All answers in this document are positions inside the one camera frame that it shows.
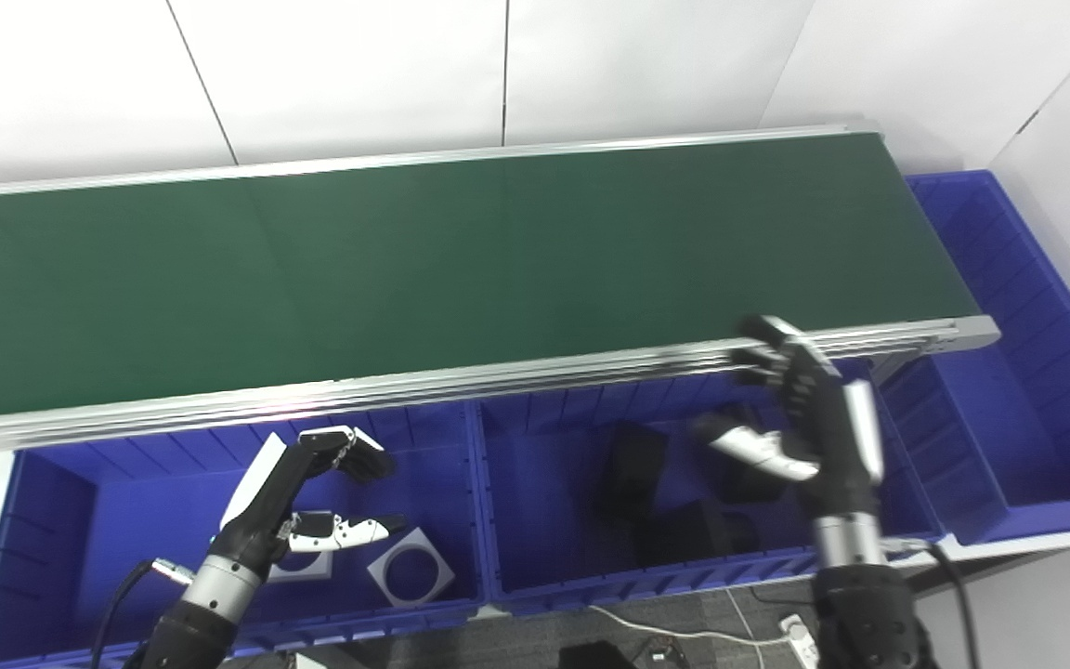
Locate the white power strip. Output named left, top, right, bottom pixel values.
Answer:
left=779, top=613, right=820, bottom=669

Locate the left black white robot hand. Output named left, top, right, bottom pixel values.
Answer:
left=217, top=426, right=406, bottom=577

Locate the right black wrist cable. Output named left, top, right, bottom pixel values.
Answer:
left=879, top=537, right=980, bottom=669

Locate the green conveyor belt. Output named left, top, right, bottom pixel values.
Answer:
left=0, top=132, right=980, bottom=424
left=0, top=119, right=1002, bottom=458

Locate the white floor cable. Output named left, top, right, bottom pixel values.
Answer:
left=589, top=604, right=796, bottom=651

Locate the black block with cylinder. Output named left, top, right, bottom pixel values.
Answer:
left=591, top=423, right=672, bottom=521
left=702, top=404, right=789, bottom=505
left=633, top=500, right=761, bottom=568

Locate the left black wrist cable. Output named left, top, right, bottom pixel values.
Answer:
left=89, top=557, right=194, bottom=669

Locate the blue bin with black parts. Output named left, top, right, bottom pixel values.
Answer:
left=465, top=358, right=946, bottom=616

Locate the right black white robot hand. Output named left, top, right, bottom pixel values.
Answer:
left=688, top=314, right=885, bottom=521

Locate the blue bin with white parts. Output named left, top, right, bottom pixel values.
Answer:
left=0, top=401, right=499, bottom=668

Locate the empty blue bin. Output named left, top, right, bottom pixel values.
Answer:
left=874, top=170, right=1070, bottom=546

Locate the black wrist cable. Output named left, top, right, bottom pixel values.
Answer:
left=879, top=537, right=980, bottom=669
left=89, top=557, right=194, bottom=669

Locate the white square with round hole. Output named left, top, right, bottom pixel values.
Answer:
left=368, top=527, right=455, bottom=610
left=266, top=548, right=334, bottom=584

